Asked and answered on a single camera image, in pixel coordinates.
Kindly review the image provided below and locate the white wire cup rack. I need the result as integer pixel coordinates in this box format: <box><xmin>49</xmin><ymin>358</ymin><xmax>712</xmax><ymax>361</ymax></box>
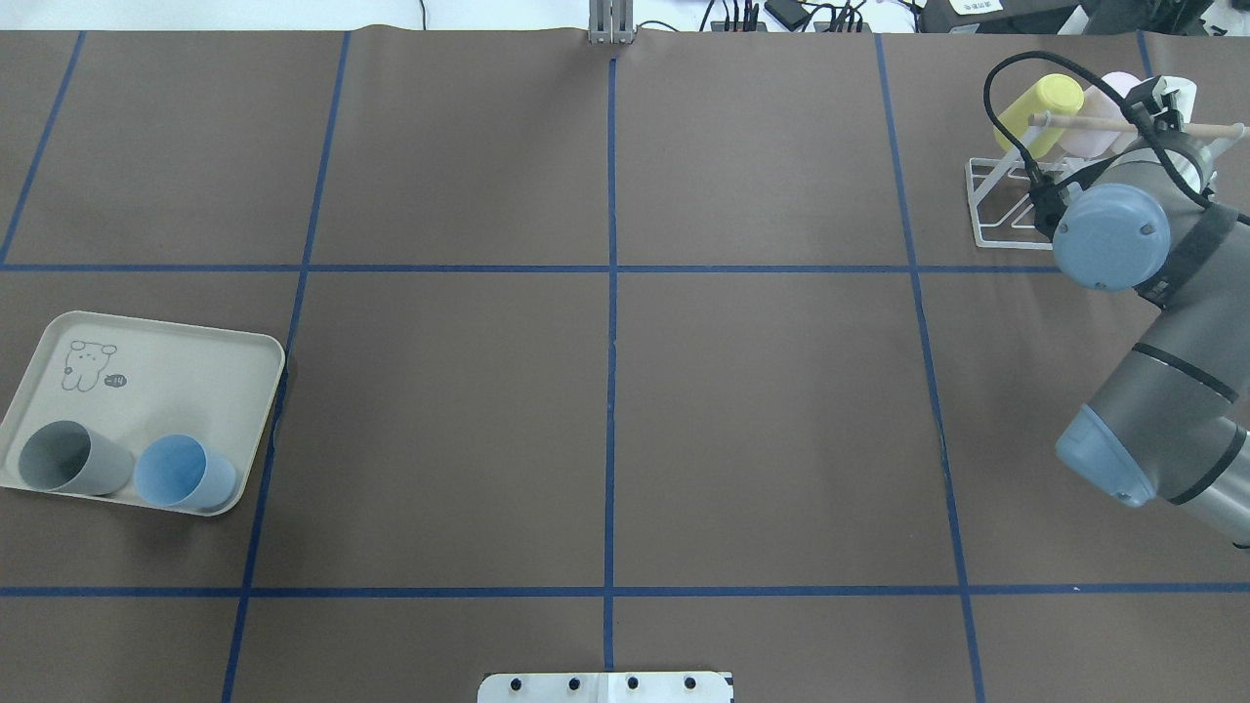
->
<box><xmin>965</xmin><ymin>84</ymin><xmax>1248</xmax><ymax>251</ymax></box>

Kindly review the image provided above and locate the yellow plastic cup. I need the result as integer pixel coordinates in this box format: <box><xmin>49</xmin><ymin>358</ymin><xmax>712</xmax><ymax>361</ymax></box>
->
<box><xmin>994</xmin><ymin>74</ymin><xmax>1084</xmax><ymax>160</ymax></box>

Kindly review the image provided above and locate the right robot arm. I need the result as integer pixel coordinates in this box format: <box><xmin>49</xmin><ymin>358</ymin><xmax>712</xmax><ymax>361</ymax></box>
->
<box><xmin>1051</xmin><ymin>133</ymin><xmax>1249</xmax><ymax>550</ymax></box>

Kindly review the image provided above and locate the white plastic cup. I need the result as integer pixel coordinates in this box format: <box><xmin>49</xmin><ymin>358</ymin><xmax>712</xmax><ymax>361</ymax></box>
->
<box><xmin>1153</xmin><ymin>75</ymin><xmax>1198</xmax><ymax>129</ymax></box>

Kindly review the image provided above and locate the grey plastic cup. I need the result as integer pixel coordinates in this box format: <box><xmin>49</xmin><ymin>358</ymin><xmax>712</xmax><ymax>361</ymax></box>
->
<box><xmin>18</xmin><ymin>420</ymin><xmax>135</xmax><ymax>497</ymax></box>

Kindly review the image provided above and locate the black power adapter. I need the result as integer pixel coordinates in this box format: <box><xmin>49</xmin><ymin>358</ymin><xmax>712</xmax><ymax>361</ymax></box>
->
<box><xmin>764</xmin><ymin>0</ymin><xmax>810</xmax><ymax>33</ymax></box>

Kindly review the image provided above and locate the brown table mat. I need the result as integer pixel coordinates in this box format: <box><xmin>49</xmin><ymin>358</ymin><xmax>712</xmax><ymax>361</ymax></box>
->
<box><xmin>1</xmin><ymin>28</ymin><xmax>1248</xmax><ymax>702</ymax></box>

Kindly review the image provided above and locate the blue plastic cup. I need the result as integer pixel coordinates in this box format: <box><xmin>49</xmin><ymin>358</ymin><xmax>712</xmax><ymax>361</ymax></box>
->
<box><xmin>133</xmin><ymin>434</ymin><xmax>238</xmax><ymax>513</ymax></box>

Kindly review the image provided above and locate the cream serving tray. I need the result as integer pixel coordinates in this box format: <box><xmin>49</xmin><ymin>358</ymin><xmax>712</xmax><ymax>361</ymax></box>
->
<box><xmin>3</xmin><ymin>310</ymin><xmax>286</xmax><ymax>517</ymax></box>

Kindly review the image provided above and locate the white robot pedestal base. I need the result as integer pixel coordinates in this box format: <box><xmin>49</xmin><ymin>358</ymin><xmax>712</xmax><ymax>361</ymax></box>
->
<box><xmin>478</xmin><ymin>670</ymin><xmax>735</xmax><ymax>702</ymax></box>

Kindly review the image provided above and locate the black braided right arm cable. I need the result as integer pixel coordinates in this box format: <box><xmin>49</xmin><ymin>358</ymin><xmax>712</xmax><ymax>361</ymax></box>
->
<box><xmin>983</xmin><ymin>51</ymin><xmax>1218</xmax><ymax>211</ymax></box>

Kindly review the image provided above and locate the aluminium frame post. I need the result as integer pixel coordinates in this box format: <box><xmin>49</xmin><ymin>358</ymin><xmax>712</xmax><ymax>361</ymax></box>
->
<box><xmin>588</xmin><ymin>0</ymin><xmax>638</xmax><ymax>45</ymax></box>

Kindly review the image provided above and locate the pink plastic cup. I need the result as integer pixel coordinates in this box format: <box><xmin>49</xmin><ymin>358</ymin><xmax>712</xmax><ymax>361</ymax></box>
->
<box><xmin>1058</xmin><ymin>71</ymin><xmax>1143</xmax><ymax>159</ymax></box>

